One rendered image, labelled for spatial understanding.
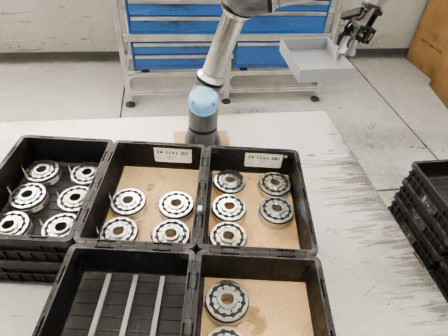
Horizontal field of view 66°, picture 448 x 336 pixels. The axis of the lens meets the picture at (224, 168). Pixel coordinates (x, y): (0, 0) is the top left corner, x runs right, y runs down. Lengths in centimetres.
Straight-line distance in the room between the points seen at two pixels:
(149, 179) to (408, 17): 373
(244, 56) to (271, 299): 229
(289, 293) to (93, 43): 330
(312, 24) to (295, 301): 239
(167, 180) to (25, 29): 299
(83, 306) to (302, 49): 122
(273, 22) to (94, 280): 236
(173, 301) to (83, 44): 323
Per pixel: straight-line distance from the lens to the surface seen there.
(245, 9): 118
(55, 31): 386
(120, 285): 94
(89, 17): 373
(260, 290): 92
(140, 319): 89
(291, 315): 91
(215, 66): 137
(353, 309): 111
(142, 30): 279
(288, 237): 102
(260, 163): 115
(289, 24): 292
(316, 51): 154
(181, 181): 114
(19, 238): 97
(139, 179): 116
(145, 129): 159
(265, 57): 297
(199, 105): 129
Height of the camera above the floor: 163
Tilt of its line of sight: 43 degrees down
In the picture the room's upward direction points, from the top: 4 degrees clockwise
